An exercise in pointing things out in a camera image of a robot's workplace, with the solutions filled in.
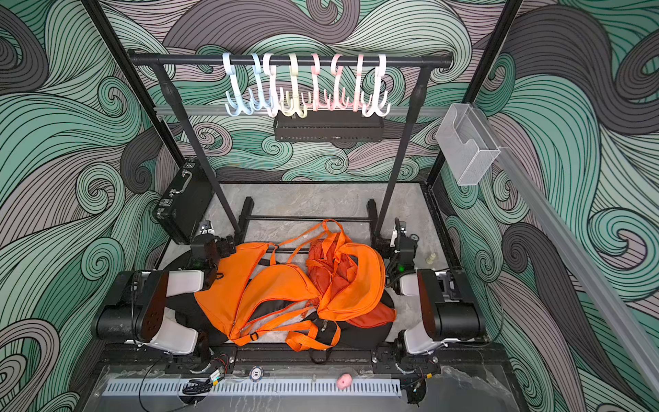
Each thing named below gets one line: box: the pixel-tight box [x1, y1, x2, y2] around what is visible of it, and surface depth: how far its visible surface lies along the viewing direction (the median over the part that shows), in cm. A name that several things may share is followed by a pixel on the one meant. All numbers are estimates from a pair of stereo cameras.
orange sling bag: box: [269, 218, 386, 322], surface depth 79 cm
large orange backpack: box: [194, 242, 343, 351], surface depth 81 cm
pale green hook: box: [279, 53, 309, 118], surface depth 58 cm
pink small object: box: [336, 373, 353, 390], surface depth 70 cm
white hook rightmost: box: [361, 54, 391, 118], surface depth 57 cm
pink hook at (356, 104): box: [343, 54, 364, 112], surface depth 92 cm
